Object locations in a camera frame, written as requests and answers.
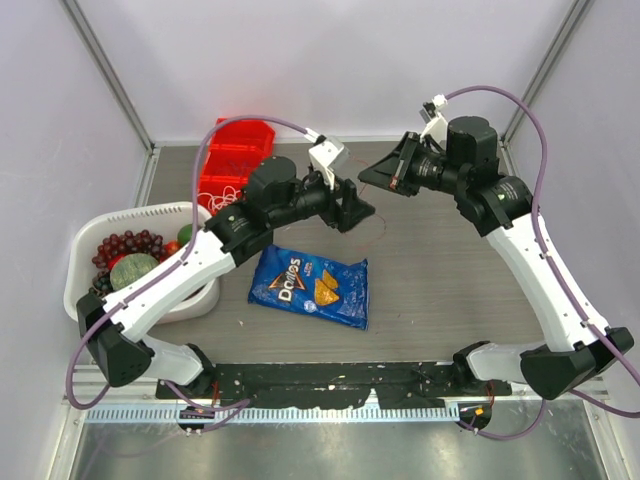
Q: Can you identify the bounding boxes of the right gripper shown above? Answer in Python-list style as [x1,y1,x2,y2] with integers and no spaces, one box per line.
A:
[359,132,467,198]

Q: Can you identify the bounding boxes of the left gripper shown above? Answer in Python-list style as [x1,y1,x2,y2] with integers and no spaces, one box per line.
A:
[269,167,375,232]

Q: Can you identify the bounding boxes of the white cable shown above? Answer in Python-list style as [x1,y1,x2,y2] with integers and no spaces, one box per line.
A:
[199,185,246,214]

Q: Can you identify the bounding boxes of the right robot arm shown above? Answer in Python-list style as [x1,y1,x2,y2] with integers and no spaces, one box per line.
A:
[358,116,634,400]

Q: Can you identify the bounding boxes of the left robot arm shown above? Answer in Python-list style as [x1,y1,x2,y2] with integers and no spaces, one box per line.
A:
[76,157,375,399]

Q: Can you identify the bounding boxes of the blue Doritos chip bag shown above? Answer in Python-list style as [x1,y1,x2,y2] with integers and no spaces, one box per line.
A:
[248,245,370,330]

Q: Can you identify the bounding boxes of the red plastic bin rack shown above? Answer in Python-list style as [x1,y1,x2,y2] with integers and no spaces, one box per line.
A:
[198,120,275,215]

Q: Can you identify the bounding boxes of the green avocado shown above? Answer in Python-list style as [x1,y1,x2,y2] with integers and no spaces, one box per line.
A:
[176,224,193,247]

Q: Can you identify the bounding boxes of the white fruit basket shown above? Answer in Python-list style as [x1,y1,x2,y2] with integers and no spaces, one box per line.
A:
[63,201,220,324]

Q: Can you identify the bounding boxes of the red-yellow peaches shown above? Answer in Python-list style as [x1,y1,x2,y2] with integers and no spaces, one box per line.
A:
[163,241,181,256]

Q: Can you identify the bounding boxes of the purple grape bunch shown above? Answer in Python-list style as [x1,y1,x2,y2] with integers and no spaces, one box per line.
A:
[91,230,168,270]

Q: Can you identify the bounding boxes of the green melon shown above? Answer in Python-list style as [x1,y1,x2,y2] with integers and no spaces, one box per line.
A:
[110,253,159,291]

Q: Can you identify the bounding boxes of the dark grape bunch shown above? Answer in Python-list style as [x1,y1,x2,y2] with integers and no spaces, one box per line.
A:
[90,270,114,297]

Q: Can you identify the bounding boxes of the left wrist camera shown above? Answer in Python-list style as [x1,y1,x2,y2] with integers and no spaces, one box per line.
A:
[304,128,351,190]

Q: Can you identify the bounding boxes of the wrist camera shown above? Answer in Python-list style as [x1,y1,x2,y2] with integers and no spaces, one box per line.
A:
[304,128,351,190]
[420,94,448,148]

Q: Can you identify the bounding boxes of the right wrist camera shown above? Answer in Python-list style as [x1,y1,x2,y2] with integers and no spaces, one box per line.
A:
[420,94,448,148]

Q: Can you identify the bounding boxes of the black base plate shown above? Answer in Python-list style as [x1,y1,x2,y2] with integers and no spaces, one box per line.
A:
[154,360,514,409]

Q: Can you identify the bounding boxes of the slotted cable duct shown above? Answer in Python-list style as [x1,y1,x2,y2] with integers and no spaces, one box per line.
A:
[85,402,460,425]

